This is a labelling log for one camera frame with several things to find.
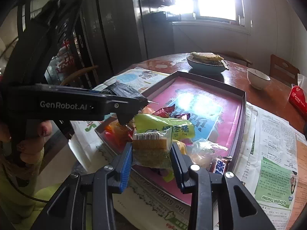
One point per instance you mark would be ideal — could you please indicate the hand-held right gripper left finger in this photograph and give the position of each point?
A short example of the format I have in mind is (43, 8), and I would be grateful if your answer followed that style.
(126, 170)

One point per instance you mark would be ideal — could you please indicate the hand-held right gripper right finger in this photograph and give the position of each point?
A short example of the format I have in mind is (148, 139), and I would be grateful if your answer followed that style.
(178, 172)

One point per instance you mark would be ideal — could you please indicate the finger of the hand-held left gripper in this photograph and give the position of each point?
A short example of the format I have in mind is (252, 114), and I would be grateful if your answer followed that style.
(124, 107)
(97, 92)

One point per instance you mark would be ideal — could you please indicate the black snack packet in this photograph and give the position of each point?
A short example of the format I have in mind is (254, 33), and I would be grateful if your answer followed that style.
(122, 91)

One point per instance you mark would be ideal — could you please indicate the orange snack packet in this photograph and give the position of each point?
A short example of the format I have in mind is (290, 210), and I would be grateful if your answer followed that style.
(114, 130)

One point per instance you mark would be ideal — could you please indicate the clear green cake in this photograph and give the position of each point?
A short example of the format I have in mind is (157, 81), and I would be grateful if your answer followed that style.
(151, 153)

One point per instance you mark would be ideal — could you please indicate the clear bag of pastries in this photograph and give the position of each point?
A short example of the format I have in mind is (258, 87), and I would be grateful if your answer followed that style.
(201, 151)

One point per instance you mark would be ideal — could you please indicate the magenta snack packet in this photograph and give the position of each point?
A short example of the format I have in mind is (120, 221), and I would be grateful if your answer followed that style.
(168, 112)

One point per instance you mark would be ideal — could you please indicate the green snack packet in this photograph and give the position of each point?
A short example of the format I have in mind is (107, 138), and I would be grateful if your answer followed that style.
(168, 127)

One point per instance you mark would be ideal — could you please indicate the pink shallow cardboard box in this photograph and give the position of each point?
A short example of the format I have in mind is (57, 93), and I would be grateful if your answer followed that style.
(211, 85)

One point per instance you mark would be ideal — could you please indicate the person's left hand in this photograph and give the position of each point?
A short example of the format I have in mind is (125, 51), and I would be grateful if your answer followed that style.
(31, 148)

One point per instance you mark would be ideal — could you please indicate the wooden chair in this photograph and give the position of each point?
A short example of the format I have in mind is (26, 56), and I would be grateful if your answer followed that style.
(239, 57)
(280, 68)
(81, 73)

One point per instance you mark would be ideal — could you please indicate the colourful student newspaper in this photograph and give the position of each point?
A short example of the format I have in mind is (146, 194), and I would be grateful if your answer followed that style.
(148, 210)

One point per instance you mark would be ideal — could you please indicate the dark cabinet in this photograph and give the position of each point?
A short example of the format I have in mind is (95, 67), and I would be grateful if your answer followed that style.
(124, 24)

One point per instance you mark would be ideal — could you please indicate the blue bowl with food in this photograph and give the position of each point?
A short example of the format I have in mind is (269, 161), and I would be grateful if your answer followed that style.
(203, 68)

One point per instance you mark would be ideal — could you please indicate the newspaper with green panel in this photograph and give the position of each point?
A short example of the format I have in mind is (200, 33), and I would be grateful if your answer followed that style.
(271, 184)

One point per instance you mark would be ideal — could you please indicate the flat pancake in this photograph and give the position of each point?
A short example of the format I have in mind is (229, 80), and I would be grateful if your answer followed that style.
(206, 57)

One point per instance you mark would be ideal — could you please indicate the white newspaper with black text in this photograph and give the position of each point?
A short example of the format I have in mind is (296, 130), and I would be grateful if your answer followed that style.
(271, 129)

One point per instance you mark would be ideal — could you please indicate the wooden chopsticks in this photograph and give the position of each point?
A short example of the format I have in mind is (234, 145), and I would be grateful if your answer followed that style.
(225, 65)

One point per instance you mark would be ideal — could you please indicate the yellow green clothing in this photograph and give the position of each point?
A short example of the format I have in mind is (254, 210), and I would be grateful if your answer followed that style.
(21, 208)

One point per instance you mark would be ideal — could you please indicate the white ceramic bowl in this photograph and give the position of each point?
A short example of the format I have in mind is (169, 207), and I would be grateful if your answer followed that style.
(257, 80)

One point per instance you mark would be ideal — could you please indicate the window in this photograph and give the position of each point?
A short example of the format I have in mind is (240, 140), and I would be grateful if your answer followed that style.
(215, 0)

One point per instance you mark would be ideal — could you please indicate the red tissue box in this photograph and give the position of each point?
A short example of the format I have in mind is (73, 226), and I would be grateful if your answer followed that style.
(298, 95)

